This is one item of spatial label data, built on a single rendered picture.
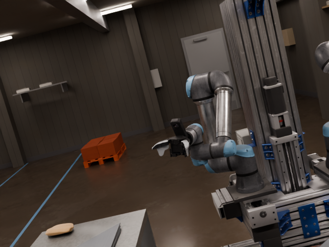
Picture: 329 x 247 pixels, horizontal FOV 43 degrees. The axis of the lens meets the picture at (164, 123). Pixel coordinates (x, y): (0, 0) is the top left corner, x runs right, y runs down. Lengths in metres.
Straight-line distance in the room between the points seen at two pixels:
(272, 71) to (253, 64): 0.11
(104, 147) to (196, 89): 6.70
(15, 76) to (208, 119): 9.79
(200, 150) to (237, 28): 0.72
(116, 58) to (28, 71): 2.33
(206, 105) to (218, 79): 0.16
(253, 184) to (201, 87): 0.56
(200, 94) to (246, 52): 0.37
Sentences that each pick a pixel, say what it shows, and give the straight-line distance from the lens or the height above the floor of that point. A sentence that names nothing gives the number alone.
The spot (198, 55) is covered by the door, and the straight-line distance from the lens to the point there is 11.16.
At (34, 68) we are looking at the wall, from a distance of 11.55.
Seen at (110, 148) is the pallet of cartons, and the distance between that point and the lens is 8.74.
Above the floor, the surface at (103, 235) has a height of 1.07.
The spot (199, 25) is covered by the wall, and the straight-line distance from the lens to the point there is 11.24.
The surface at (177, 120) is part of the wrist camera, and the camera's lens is 1.78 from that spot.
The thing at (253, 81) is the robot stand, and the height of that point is 1.57.
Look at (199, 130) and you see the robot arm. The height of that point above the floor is 1.44.
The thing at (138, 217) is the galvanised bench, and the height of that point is 1.05.
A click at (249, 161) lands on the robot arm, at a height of 1.19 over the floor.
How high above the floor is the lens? 1.81
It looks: 9 degrees down
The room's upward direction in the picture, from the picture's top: 14 degrees counter-clockwise
